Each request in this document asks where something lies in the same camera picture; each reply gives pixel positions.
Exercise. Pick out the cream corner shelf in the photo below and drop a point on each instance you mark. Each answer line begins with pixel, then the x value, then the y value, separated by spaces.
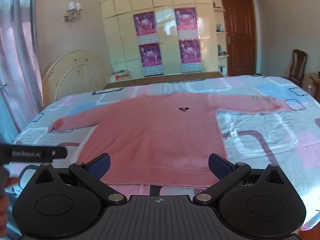
pixel 221 37

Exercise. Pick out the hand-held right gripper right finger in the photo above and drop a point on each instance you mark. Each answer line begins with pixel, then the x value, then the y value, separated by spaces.
pixel 220 166

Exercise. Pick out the dark wooden chair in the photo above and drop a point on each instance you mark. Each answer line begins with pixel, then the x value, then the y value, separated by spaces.
pixel 298 65

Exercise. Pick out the cream arched headboard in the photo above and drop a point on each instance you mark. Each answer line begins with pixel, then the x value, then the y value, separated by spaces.
pixel 75 75

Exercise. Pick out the wooden bed board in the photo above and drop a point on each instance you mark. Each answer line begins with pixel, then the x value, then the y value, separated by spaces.
pixel 160 78

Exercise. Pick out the patterned bed sheet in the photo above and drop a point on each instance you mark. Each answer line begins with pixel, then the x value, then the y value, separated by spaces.
pixel 262 140

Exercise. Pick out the purple wall poster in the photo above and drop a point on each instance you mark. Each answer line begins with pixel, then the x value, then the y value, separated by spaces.
pixel 186 21
pixel 145 25
pixel 190 53
pixel 150 57

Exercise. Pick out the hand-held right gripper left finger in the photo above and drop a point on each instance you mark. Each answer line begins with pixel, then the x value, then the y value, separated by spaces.
pixel 100 166

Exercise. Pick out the wooden side table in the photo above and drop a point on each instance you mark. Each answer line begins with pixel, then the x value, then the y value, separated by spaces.
pixel 315 83

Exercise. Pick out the pink sweater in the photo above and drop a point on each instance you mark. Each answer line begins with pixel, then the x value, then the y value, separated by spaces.
pixel 155 140

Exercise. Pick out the pink curtain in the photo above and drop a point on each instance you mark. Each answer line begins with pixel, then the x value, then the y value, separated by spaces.
pixel 17 55

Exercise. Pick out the brown wooden door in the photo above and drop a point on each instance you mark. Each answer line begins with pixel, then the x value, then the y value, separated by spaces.
pixel 241 35

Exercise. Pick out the person's left hand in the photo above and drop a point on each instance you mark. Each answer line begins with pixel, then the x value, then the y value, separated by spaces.
pixel 2 211

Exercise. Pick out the red and white box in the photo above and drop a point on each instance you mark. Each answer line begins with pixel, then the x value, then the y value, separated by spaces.
pixel 120 75

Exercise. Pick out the twin shade wall lamp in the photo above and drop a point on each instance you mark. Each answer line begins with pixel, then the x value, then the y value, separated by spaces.
pixel 74 9

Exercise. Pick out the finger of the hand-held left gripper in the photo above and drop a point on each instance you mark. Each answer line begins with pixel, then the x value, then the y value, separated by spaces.
pixel 30 153

